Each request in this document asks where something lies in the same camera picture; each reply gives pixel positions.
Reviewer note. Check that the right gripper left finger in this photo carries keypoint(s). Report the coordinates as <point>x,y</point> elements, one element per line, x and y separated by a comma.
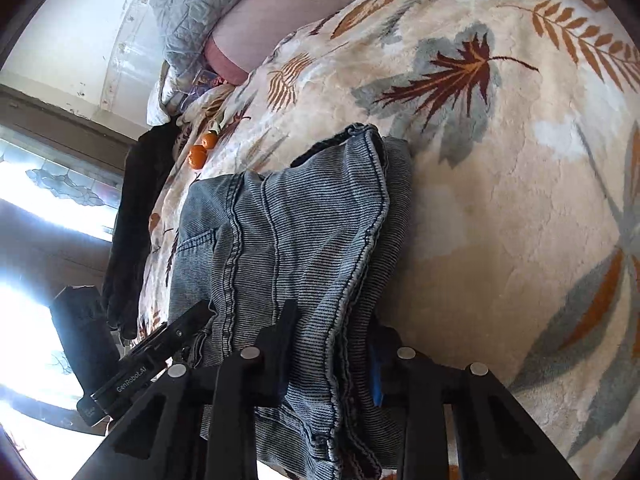
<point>199,423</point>

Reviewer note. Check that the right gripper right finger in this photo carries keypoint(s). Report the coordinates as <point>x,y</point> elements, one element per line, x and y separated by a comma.
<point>437,404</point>

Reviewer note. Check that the grey denim pants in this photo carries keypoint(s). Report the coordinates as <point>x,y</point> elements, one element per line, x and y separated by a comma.
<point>326,232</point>

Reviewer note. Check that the window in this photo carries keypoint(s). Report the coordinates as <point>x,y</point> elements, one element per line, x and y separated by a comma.
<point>57,187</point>

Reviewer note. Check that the black garment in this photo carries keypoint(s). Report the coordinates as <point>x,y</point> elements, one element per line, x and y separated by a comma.
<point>147,166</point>

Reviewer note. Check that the orange tangerine front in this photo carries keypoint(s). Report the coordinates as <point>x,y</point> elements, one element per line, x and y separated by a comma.
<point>197,156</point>

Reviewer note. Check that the orange tangerine with leaf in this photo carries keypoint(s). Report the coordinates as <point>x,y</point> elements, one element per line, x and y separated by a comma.
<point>211,135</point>

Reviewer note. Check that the white crumpled cloth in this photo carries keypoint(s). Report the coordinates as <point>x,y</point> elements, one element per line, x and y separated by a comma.
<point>170,92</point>

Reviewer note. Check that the cream leaf-pattern blanket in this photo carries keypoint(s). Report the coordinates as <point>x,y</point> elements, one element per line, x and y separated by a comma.
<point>523,251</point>

